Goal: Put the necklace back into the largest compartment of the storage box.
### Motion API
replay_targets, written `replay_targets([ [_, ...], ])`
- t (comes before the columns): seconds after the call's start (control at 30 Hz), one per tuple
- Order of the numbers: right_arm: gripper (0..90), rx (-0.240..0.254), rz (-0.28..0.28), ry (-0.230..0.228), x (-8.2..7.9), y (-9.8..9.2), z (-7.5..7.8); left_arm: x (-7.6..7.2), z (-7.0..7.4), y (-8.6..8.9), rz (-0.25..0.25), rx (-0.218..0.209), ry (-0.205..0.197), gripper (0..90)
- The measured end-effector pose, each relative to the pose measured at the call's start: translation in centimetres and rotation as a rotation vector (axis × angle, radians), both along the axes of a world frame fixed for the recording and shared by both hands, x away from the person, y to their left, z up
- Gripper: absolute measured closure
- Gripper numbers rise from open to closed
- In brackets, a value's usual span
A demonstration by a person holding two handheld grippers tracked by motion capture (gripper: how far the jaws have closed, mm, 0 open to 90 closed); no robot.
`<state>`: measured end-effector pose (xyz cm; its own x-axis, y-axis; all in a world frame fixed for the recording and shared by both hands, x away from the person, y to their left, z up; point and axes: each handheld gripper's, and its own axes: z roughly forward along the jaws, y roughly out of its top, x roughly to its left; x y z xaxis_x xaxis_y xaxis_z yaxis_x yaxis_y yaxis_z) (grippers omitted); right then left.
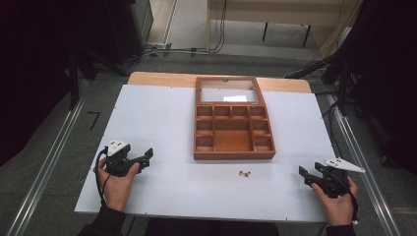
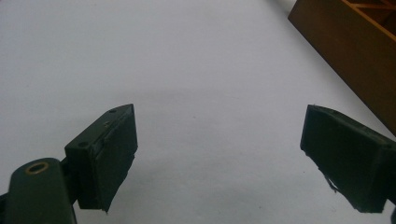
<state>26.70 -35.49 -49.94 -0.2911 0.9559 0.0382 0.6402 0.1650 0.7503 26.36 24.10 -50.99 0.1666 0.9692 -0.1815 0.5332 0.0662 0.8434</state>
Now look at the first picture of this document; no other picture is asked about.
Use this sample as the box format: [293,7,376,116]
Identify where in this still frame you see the person's right hand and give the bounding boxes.
[311,176,360,228]

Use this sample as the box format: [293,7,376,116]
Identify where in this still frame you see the black cabinet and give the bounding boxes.
[103,0,154,65]

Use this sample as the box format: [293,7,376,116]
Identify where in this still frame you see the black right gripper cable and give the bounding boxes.
[328,171,360,225]

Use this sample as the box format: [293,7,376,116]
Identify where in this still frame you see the black stand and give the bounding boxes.
[322,57,363,117]
[64,42,131,112]

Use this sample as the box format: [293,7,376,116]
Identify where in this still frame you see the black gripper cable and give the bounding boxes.
[94,147,110,208]
[328,171,360,225]

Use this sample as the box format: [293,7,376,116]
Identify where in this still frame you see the white board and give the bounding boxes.
[74,84,337,223]

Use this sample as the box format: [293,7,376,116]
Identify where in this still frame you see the person's left hand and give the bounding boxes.
[92,157,141,212]

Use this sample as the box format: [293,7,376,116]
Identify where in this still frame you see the black floor cables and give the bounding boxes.
[129,0,229,63]

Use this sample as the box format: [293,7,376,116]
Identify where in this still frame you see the metal floor rail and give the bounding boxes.
[326,93,403,236]
[5,96,87,236]

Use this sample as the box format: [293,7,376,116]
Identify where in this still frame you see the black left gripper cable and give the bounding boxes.
[94,147,110,208]

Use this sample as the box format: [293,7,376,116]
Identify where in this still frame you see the person's dark torso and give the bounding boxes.
[143,217,281,236]

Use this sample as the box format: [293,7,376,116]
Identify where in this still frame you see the dark curtain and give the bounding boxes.
[340,0,417,176]
[0,0,111,167]

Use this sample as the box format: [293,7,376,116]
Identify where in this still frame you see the light wooden table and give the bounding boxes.
[126,71,313,94]

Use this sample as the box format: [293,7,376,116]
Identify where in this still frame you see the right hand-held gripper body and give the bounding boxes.
[314,157,367,200]

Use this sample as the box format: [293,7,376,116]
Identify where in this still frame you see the light wooden bench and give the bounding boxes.
[206,0,363,59]

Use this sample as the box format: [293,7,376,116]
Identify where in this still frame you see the wooden compartment box with glass lid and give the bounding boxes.
[193,76,276,161]

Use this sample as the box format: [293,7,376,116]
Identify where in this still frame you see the black cable bundle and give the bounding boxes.
[282,55,333,80]

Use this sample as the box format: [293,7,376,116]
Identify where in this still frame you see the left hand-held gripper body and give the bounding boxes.
[104,140,143,178]

